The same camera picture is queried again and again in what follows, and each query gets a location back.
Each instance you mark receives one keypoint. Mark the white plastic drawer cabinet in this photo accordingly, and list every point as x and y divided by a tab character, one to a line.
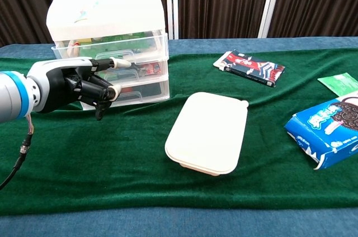
112	10

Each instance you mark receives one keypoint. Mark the clear drawer with dark contents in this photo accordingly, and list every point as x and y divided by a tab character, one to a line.
151	93

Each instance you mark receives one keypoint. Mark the white lidded lunch box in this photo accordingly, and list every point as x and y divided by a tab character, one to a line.
209	130

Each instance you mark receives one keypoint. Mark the beige wooden stick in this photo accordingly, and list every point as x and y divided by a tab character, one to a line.
72	49

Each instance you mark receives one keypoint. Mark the clear drawer with red snacks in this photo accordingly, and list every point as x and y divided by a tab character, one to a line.
156	70

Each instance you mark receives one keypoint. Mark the blue tablecloth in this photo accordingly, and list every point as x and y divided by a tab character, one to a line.
179	224

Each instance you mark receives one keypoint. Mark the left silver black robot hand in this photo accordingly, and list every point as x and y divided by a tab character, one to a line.
58	86

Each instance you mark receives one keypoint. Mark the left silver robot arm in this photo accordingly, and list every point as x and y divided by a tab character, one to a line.
12	94

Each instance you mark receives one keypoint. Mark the dark blue red snack packet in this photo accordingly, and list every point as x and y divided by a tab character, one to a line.
249	66

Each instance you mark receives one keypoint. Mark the dark curtain folding screen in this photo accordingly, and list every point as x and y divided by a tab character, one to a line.
221	2

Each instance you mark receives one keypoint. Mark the clear drawer with green packets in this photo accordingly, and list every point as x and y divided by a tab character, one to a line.
156	48

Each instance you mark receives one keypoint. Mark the green packets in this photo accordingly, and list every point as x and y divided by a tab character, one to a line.
117	42

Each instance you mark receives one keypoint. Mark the green velvet cloth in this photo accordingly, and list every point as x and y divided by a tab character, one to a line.
98	158

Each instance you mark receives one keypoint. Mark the green sachet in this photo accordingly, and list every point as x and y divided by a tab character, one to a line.
339	83

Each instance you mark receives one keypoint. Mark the blue Oreo cookie box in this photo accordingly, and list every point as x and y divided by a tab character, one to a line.
321	133

